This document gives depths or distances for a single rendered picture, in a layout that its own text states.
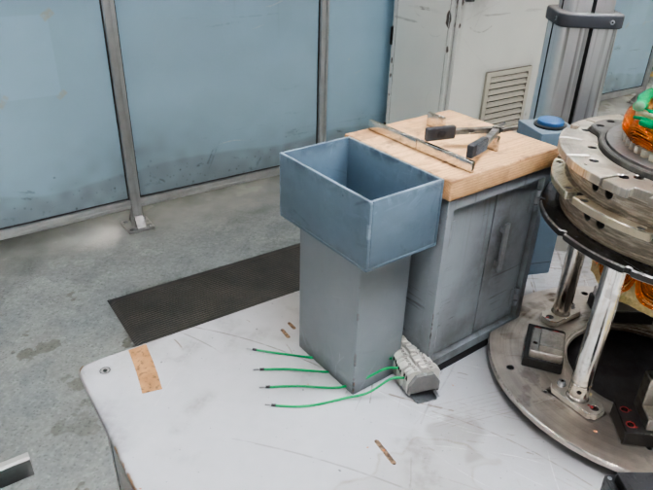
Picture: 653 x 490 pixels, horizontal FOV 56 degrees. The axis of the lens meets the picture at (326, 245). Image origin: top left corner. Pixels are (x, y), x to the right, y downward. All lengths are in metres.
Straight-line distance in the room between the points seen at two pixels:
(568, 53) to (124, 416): 0.91
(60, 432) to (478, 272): 1.42
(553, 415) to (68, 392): 1.57
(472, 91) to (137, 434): 2.58
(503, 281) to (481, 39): 2.25
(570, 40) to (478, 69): 1.93
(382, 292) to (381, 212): 0.13
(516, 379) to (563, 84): 0.57
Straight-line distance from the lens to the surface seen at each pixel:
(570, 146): 0.75
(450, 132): 0.77
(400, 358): 0.81
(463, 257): 0.78
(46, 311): 2.46
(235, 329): 0.91
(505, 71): 3.22
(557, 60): 1.18
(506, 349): 0.88
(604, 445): 0.79
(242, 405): 0.79
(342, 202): 0.66
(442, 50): 2.98
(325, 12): 3.07
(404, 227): 0.67
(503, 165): 0.75
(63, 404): 2.04
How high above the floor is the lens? 1.33
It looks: 29 degrees down
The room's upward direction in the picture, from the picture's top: 2 degrees clockwise
